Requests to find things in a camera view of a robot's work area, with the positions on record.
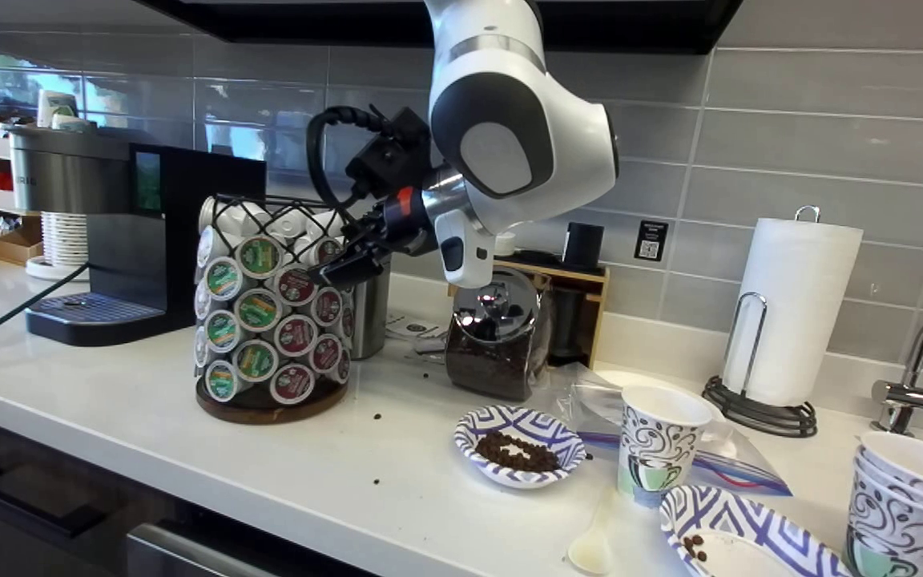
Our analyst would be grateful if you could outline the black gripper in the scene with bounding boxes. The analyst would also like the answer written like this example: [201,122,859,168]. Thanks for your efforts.
[313,105,432,289]

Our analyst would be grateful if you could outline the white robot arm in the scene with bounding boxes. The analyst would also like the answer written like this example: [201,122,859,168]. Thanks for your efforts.
[308,0,618,289]

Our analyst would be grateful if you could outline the patterned paper cup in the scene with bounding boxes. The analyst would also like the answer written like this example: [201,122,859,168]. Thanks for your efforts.
[618,384,717,505]

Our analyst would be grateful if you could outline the steel canister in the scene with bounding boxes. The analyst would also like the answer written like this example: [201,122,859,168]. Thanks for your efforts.
[347,270,391,362]

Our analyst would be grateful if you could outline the glass coffee bean jar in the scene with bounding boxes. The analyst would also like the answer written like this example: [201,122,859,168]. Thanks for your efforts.
[445,270,547,400]

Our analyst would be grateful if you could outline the wooden organizer box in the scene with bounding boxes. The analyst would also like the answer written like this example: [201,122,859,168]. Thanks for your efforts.
[494,251,610,366]

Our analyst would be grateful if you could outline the black coffee machine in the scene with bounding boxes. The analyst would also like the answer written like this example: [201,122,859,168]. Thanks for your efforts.
[9,129,266,346]

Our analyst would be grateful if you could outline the blue patterned plate with beans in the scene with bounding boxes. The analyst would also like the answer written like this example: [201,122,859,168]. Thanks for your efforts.
[453,403,587,492]

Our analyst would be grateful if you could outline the paper towel roll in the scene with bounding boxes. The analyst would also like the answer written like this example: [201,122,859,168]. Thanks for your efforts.
[720,220,861,409]

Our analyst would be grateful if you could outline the white plastic spoon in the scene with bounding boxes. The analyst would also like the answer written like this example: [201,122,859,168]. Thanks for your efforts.
[563,494,614,577]

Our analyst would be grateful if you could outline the clear plastic zip bag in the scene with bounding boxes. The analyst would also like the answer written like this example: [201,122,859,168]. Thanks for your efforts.
[573,371,793,500]

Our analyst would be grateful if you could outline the black paper towel holder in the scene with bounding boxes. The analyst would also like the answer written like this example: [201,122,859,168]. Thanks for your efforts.
[702,291,819,439]

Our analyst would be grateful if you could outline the chrome faucet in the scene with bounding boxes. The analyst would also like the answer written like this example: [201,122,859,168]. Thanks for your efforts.
[873,323,923,432]

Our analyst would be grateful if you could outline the stacked patterned paper bowls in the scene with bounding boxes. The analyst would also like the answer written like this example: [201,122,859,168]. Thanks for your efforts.
[848,432,923,577]

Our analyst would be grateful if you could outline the wire k-cup rack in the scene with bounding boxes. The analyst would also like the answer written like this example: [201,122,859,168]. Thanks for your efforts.
[193,196,354,424]

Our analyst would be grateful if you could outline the black power cord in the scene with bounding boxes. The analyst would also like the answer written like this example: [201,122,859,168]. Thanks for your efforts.
[0,259,93,352]

